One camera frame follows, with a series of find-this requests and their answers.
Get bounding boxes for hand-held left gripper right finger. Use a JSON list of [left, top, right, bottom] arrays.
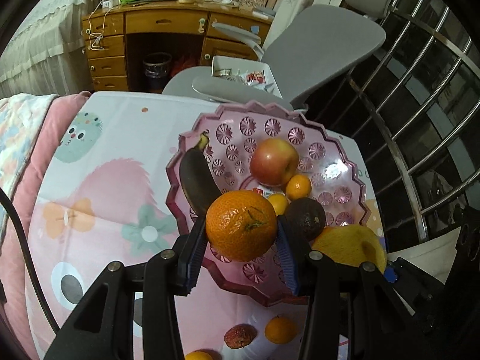
[[275, 215, 426, 360]]

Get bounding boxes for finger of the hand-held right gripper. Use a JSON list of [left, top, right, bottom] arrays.
[[384, 257, 447, 298]]

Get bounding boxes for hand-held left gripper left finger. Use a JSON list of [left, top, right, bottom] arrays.
[[43, 217, 209, 360]]

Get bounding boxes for dark avocado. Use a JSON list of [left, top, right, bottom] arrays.
[[283, 197, 326, 241]]

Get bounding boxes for orange mandarin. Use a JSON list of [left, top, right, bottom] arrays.
[[264, 316, 298, 345], [286, 174, 313, 201], [205, 190, 279, 262], [184, 350, 220, 360], [267, 193, 289, 216]]

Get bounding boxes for dark overripe banana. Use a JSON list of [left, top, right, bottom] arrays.
[[179, 130, 223, 214]]

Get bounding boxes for pink plastic bowl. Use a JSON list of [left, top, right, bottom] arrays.
[[165, 101, 370, 306]]

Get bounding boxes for red apple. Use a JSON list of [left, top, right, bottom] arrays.
[[249, 138, 300, 187]]

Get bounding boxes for red lychee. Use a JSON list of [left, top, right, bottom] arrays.
[[224, 323, 259, 349]]

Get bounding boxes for window with metal bars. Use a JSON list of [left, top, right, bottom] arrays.
[[304, 0, 480, 256]]

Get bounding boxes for pink blanket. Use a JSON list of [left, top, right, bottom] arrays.
[[0, 91, 92, 360]]

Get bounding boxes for dark trash bin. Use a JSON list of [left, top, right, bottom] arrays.
[[142, 52, 173, 92]]

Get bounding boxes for white tray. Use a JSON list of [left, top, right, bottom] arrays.
[[211, 55, 282, 96]]

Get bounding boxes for grey office chair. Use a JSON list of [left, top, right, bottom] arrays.
[[162, 0, 398, 115]]

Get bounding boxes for floral quilt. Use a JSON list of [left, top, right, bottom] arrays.
[[0, 93, 59, 229]]

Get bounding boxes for wooden desk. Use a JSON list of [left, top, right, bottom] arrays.
[[82, 0, 276, 92]]

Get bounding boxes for white lace cloth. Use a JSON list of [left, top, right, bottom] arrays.
[[0, 0, 128, 100]]

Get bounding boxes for black cable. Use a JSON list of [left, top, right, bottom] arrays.
[[0, 187, 61, 336]]

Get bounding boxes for white charger cable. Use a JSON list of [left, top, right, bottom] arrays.
[[83, 0, 113, 51]]

